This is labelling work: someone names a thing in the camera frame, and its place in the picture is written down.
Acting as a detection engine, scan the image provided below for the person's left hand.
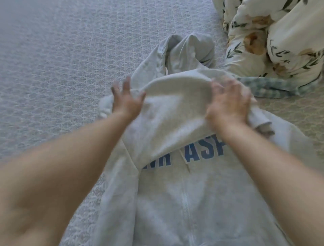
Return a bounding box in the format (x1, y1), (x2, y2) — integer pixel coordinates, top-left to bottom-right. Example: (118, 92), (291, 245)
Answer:
(111, 76), (147, 121)

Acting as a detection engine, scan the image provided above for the person's right hand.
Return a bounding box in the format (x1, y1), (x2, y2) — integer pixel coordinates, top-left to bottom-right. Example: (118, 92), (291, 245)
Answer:
(206, 77), (253, 130)

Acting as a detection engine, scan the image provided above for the light grey zip hoodie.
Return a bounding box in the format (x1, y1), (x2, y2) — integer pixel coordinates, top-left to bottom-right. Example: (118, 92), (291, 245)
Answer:
(92, 32), (324, 246)

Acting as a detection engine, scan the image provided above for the person's right forearm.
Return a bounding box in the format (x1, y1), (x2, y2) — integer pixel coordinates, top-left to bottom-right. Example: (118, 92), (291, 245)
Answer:
(217, 121), (324, 246)

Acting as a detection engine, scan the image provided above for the person's left forearm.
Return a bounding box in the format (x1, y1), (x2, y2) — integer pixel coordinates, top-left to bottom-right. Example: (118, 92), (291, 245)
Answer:
(0, 112), (138, 246)

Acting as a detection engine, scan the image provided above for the blue checked cloth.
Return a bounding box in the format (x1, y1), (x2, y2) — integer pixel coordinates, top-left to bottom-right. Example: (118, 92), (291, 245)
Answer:
(237, 76), (321, 99)

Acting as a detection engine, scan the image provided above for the cream floral duvet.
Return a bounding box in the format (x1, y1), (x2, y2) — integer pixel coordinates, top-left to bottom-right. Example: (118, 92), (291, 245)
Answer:
(212, 0), (324, 88)

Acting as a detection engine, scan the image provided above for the grey patterned bedspread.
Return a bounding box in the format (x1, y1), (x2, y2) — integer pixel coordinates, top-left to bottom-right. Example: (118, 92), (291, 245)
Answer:
(0, 0), (324, 246)

